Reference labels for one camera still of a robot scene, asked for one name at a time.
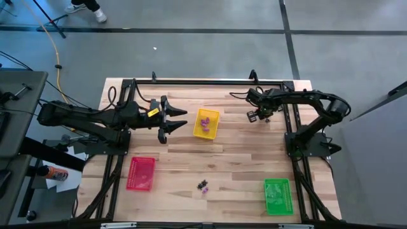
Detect black aluminium rig frame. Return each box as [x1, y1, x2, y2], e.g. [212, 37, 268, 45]
[74, 69, 343, 229]

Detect black clamp with handle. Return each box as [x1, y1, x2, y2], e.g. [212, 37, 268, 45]
[0, 83, 32, 105]

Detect person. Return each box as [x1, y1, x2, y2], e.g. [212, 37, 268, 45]
[70, 0, 100, 12]

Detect orange can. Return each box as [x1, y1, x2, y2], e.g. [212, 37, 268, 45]
[37, 165, 69, 182]

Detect green plastic basket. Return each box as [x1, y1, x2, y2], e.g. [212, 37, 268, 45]
[263, 177, 295, 217]

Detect yellow cable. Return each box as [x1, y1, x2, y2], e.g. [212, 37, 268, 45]
[20, 0, 70, 105]

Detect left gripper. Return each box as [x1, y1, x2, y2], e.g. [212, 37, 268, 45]
[128, 94, 189, 144]

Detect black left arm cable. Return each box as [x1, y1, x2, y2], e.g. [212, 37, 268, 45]
[107, 81, 152, 112]

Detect black tripod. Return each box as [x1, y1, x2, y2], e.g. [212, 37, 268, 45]
[31, 0, 69, 39]

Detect black support beam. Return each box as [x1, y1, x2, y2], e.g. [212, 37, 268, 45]
[18, 136, 86, 172]

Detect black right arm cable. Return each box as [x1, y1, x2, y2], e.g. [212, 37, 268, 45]
[228, 90, 255, 101]

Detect white paper sheets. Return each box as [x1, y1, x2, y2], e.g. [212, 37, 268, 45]
[42, 145, 87, 193]

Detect grey panel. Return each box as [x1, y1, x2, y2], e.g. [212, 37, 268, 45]
[329, 95, 407, 227]

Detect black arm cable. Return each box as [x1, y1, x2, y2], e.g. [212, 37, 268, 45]
[228, 90, 255, 101]
[107, 81, 152, 112]

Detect silver metal bracket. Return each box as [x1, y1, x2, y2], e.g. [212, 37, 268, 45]
[278, 223, 315, 229]
[100, 222, 138, 229]

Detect black bar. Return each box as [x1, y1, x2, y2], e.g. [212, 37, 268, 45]
[349, 81, 407, 122]

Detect red plastic basket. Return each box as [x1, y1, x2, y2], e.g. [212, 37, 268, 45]
[125, 156, 156, 192]

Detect yellow plastic basket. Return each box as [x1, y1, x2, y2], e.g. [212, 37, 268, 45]
[192, 108, 221, 141]

